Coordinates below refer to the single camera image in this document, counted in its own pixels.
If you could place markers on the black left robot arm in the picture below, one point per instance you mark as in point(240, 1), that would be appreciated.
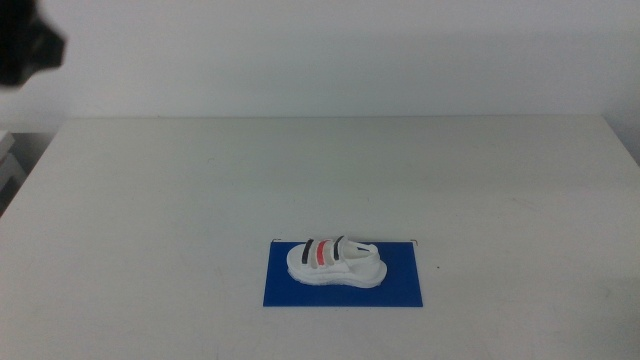
point(22, 42)

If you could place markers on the blue rectangular mat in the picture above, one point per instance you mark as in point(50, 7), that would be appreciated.
point(400, 290)

